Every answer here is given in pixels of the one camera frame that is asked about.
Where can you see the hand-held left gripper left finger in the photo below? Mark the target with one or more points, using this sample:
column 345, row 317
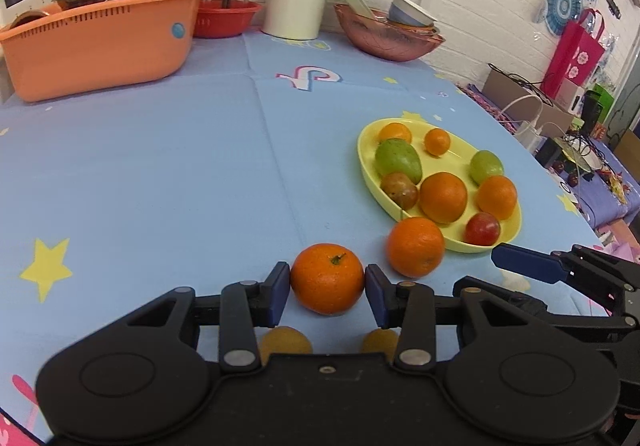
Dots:
column 279, row 293

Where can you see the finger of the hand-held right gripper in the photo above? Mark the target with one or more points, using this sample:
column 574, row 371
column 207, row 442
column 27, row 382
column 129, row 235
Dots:
column 575, row 323
column 525, row 262

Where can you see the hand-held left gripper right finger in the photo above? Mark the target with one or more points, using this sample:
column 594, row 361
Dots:
column 376, row 296

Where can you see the small tan fruit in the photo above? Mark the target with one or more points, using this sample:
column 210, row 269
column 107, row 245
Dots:
column 380, row 342
column 285, row 342

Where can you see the orange with stem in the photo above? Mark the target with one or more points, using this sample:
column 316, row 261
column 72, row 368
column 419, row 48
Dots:
column 327, row 278

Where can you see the red apple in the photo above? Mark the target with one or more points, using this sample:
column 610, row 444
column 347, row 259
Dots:
column 482, row 228

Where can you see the green mango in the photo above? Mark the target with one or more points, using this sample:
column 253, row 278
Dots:
column 397, row 158
column 486, row 167

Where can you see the large orange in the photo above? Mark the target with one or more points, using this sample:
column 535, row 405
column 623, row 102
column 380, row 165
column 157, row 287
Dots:
column 442, row 197

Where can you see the brown kiwi fruit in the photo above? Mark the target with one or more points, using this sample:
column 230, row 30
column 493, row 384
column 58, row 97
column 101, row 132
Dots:
column 400, row 190

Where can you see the yellow plastic plate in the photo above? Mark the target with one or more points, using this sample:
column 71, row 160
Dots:
column 367, row 151

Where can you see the small orange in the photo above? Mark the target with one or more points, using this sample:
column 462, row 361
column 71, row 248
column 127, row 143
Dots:
column 437, row 142

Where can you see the black charger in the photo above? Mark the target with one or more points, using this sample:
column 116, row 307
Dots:
column 550, row 151

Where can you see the white charger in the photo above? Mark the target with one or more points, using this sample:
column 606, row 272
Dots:
column 529, row 135

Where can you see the printed blue tablecloth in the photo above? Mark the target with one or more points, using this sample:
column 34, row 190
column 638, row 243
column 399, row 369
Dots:
column 175, row 176

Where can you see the cardboard box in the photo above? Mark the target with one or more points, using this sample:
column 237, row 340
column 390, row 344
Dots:
column 515, row 96

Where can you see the pink gift bag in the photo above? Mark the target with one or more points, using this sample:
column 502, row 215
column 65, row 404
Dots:
column 575, row 56

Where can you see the copper coloured bowl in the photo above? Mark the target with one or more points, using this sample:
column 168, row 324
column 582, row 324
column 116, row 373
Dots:
column 385, row 43

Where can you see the white and blue bowl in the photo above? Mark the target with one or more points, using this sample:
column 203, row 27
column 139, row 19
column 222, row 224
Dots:
column 407, row 13

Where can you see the red plastic basket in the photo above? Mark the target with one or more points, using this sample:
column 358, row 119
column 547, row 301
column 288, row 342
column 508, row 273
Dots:
column 222, row 21

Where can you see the pale green bowl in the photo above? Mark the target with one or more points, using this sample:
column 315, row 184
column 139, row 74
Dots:
column 356, row 1

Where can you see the orange plastic basket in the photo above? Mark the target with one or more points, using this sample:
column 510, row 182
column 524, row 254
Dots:
column 100, row 46

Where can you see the blue round wall fan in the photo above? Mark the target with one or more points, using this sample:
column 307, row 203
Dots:
column 564, row 1

